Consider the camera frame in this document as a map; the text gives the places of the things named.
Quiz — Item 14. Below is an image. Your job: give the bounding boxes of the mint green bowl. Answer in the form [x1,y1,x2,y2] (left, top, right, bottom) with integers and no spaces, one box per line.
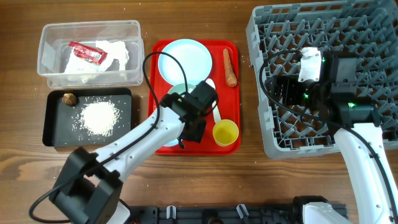
[165,83,195,96]

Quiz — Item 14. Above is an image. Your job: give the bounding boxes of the white rice pile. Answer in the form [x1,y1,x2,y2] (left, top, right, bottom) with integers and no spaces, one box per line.
[72,101,121,137]

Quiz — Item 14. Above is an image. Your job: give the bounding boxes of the orange carrot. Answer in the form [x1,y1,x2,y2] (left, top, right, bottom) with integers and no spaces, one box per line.
[223,49,238,87]

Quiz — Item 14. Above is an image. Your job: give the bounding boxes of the black waste tray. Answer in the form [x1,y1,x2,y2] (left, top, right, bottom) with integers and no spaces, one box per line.
[42,88,132,147]

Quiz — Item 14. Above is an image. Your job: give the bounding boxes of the white plastic spoon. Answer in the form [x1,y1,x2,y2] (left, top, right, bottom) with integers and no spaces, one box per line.
[205,78,221,123]

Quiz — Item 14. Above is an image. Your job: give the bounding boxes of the light blue bowl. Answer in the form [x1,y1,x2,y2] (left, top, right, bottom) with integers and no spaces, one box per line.
[164,139,178,147]

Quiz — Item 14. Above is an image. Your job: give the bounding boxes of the clear plastic waste bin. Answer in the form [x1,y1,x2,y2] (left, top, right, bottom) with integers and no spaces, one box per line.
[37,20,144,89]

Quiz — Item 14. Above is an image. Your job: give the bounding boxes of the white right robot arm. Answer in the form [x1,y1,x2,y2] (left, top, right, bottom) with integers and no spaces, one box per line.
[258,47,397,223]

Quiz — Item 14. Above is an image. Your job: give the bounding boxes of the light blue plate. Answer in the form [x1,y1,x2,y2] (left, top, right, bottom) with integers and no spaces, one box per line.
[158,39,213,86]

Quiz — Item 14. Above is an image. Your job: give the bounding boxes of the gray dishwasher rack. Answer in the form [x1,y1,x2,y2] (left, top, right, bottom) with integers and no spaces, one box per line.
[246,1,397,159]

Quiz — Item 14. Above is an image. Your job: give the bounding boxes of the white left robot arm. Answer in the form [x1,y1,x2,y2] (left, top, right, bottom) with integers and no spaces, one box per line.
[49,82,218,223]

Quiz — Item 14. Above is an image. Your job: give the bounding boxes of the white tissue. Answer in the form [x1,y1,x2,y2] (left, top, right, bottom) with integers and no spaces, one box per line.
[64,40,129,73]

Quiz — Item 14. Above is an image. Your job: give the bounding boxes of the red snack wrapper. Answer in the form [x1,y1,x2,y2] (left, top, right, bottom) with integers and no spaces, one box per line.
[68,41,108,65]

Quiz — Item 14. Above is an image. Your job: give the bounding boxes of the brown food scrap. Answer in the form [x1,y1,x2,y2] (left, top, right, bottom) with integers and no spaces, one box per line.
[62,93,78,106]

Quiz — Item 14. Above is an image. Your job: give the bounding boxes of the yellow plastic cup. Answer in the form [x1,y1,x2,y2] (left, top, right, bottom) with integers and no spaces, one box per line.
[212,119,239,147]

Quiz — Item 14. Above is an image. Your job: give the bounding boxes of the black mounting rail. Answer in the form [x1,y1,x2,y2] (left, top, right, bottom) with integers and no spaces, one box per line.
[127,203,348,224]

